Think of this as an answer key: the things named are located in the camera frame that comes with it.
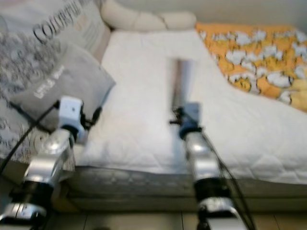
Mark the patterned pillow with Colorful print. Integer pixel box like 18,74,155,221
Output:
0,0,111,163

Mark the orange cartoon print blanket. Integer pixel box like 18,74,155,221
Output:
197,23,307,113

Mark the grey square cushion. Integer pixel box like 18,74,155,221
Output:
10,43,116,132

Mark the white quilted bed sheet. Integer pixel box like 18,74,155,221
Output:
77,30,307,185

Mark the grey quilted mattress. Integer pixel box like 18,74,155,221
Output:
0,149,307,214

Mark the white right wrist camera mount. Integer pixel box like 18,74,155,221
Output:
180,102,202,137

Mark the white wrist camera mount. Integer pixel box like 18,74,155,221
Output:
59,96,86,139
180,102,202,137

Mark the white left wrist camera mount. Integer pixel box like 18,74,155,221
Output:
59,96,86,139

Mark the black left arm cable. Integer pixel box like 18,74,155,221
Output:
0,101,63,173

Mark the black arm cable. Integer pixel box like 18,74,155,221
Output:
204,134,257,230
0,101,63,173

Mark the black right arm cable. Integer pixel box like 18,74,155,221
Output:
204,134,257,230

